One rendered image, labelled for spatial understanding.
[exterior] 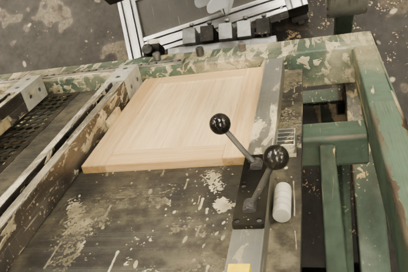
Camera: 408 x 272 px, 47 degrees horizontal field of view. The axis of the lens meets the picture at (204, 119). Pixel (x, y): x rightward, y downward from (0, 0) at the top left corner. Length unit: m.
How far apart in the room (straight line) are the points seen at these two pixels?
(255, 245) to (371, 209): 0.77
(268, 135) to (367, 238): 0.58
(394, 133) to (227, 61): 0.62
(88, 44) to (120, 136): 1.54
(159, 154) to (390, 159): 0.47
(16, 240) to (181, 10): 1.57
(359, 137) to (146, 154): 0.47
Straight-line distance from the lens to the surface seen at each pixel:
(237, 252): 0.71
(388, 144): 0.90
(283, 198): 0.81
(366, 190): 1.44
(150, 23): 2.30
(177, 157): 1.00
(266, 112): 1.06
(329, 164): 1.03
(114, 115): 1.24
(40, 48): 2.80
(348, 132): 1.11
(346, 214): 1.28
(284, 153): 0.69
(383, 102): 1.04
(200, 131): 1.09
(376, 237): 1.44
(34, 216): 0.95
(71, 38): 2.71
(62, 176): 1.03
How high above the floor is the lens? 2.22
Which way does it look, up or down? 73 degrees down
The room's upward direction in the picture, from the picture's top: 62 degrees counter-clockwise
